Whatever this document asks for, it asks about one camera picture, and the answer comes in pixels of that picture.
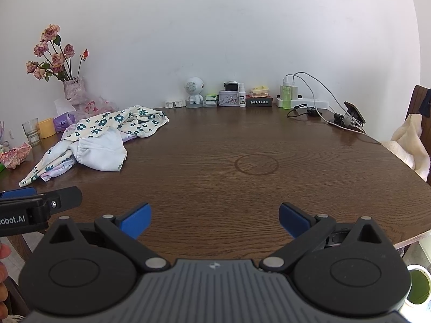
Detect cream teal flower dress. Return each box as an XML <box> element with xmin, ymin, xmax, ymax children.
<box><xmin>19</xmin><ymin>105</ymin><xmax>169</xmax><ymax>187</ymax></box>

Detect person's left hand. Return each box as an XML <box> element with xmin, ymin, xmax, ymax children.
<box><xmin>0</xmin><ymin>244</ymin><xmax>11</xmax><ymax>320</ymax></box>

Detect pink crumpled wrapper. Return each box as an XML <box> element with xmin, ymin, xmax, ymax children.
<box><xmin>0</xmin><ymin>142</ymin><xmax>32</xmax><ymax>170</ymax></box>

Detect clear drinking glass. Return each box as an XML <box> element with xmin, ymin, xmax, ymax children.
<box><xmin>22</xmin><ymin>118</ymin><xmax>41</xmax><ymax>147</ymax></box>

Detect pink floral dress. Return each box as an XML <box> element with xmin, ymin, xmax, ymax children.
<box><xmin>36</xmin><ymin>128</ymin><xmax>136</xmax><ymax>182</ymax></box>

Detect yellow plastic cup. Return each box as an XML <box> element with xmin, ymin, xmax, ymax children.
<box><xmin>39</xmin><ymin>118</ymin><xmax>56</xmax><ymax>139</ymax></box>

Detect purple tissue pack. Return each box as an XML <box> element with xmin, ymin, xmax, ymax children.
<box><xmin>53</xmin><ymin>112</ymin><xmax>75</xmax><ymax>133</ymax></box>

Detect white tissue paper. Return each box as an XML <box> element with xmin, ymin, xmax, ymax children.
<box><xmin>54</xmin><ymin>98</ymin><xmax>75</xmax><ymax>116</ymax></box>

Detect red printed plastic bag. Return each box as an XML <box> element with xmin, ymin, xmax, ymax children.
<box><xmin>73</xmin><ymin>96</ymin><xmax>118</xmax><ymax>115</ymax></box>

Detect pink wrapped vase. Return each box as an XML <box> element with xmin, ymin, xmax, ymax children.
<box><xmin>63</xmin><ymin>78</ymin><xmax>88</xmax><ymax>107</ymax></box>

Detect white power strip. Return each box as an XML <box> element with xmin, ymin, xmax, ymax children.
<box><xmin>275</xmin><ymin>95</ymin><xmax>329</xmax><ymax>109</ymax></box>

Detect phone on black stand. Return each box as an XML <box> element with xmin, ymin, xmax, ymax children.
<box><xmin>333</xmin><ymin>101</ymin><xmax>365</xmax><ymax>130</ymax></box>

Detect cream cloth on chair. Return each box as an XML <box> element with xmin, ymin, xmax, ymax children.
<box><xmin>381</xmin><ymin>114</ymin><xmax>430</xmax><ymax>181</ymax></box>

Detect dried pink rose bouquet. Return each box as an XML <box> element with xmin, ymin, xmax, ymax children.
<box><xmin>26</xmin><ymin>23</ymin><xmax>89</xmax><ymax>82</ymax></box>

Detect black red flat box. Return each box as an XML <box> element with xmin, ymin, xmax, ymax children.
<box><xmin>245</xmin><ymin>96</ymin><xmax>273</xmax><ymax>107</ymax></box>

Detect green liquid bottle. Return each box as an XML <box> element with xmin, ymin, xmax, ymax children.
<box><xmin>281</xmin><ymin>75</ymin><xmax>291</xmax><ymax>110</ymax></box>

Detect yellow sticky notes stack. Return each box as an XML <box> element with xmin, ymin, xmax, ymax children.
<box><xmin>249</xmin><ymin>85</ymin><xmax>270</xmax><ymax>98</ymax></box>

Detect white spray bottle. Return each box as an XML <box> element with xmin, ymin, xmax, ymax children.
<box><xmin>238</xmin><ymin>82</ymin><xmax>246</xmax><ymax>107</ymax></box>

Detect grey printed tin box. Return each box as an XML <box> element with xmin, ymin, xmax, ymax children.
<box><xmin>218</xmin><ymin>90</ymin><xmax>239</xmax><ymax>107</ymax></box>

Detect green white small boxes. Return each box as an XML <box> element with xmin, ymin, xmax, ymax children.
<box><xmin>203</xmin><ymin>94</ymin><xmax>218</xmax><ymax>107</ymax></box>

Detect white robot figurine speaker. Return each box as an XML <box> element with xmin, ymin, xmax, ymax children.
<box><xmin>185</xmin><ymin>77</ymin><xmax>204</xmax><ymax>109</ymax></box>

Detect black small box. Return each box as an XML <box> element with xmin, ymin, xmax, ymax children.
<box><xmin>224</xmin><ymin>81</ymin><xmax>238</xmax><ymax>91</ymax></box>

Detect wooden chair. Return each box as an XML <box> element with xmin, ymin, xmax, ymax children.
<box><xmin>387</xmin><ymin>85</ymin><xmax>430</xmax><ymax>184</ymax></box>

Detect black cable with clip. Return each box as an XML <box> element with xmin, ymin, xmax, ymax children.
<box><xmin>286</xmin><ymin>103</ymin><xmax>319</xmax><ymax>119</ymax></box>

